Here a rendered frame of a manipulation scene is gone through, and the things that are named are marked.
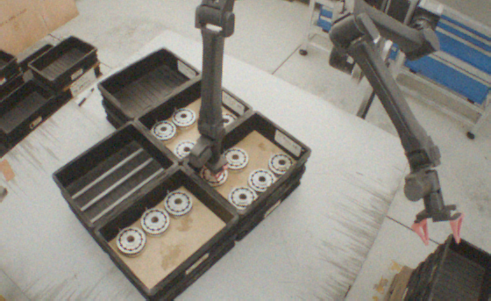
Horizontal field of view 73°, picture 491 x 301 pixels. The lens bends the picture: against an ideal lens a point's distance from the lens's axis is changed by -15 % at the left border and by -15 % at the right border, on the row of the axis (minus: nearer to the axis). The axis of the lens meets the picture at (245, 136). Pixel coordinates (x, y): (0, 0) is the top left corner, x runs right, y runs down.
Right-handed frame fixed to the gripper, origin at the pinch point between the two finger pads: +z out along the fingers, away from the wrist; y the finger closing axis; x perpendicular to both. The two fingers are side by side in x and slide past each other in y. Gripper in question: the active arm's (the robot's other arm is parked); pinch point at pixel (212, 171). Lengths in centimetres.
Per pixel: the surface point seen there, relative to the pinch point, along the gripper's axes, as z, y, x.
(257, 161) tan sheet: 4.3, 4.7, 18.9
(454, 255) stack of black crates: 38, 95, 74
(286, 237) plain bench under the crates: 17.1, 32.9, 9.8
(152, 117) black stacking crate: -1.6, -35.9, -3.2
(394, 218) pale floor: 88, 56, 104
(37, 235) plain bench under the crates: 17, -28, -69
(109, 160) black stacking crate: 4.2, -32.4, -27.5
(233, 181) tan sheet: 4.2, 6.1, 5.4
